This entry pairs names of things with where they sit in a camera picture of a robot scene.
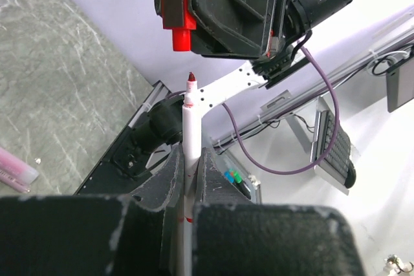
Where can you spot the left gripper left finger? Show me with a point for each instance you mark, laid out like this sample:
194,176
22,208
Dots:
163,190

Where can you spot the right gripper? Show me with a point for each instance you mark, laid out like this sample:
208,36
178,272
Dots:
239,29

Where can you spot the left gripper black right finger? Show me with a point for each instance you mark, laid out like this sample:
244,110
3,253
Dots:
213,187

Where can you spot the small red pen cap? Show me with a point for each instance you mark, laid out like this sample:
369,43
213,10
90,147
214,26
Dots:
177,18

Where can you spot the white pen with red tip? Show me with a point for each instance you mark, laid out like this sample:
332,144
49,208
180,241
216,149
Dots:
191,145

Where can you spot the thick pink marker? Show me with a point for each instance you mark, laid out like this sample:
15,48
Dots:
17,168

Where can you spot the slim pink highlighter pen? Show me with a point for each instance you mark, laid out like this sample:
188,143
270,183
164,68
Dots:
14,183

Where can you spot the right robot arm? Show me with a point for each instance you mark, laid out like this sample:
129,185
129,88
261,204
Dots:
244,77

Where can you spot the bundle of coloured markers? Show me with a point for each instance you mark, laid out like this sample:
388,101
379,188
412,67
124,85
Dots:
235,178

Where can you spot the computer keyboard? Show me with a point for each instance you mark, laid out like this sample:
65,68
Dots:
338,162

